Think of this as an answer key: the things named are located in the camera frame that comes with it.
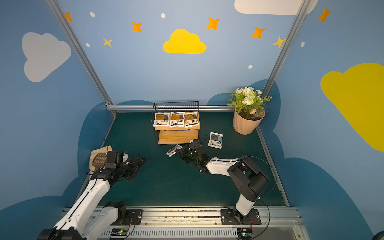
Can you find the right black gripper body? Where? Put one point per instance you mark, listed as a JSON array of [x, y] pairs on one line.
[[187, 153]]

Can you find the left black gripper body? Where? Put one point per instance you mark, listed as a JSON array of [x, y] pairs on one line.
[[130, 167]]

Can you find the grey coffee bag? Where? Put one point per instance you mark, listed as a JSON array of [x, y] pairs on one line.
[[173, 150], [216, 140]]

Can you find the yellow coffee bag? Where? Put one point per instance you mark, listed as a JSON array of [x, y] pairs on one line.
[[161, 119], [191, 119], [177, 120]]

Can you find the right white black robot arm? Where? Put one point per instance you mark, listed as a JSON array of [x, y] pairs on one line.
[[247, 176]]

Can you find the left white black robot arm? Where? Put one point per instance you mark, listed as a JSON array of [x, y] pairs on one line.
[[76, 223]]

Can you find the brown slotted spatula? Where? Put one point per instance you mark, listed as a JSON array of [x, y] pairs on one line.
[[99, 161]]

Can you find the left small circuit board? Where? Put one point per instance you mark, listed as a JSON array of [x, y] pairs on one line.
[[119, 233]]

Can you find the small circuit board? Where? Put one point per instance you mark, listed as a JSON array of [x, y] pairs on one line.
[[119, 233], [244, 233]]

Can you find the potted artificial flower plant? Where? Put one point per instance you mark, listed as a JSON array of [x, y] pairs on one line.
[[249, 109]]

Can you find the right small circuit board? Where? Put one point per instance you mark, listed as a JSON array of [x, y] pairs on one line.
[[244, 233]]

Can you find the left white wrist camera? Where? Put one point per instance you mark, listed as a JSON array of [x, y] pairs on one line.
[[125, 157]]

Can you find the two-tier wooden wire shelf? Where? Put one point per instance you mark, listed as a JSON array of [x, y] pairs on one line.
[[178, 135]]

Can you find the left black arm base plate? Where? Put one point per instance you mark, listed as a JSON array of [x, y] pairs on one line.
[[133, 217]]

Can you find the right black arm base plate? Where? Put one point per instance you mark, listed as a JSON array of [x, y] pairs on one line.
[[233, 217]]

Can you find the aluminium front rail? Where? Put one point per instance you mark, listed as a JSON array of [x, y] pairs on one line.
[[203, 223]]

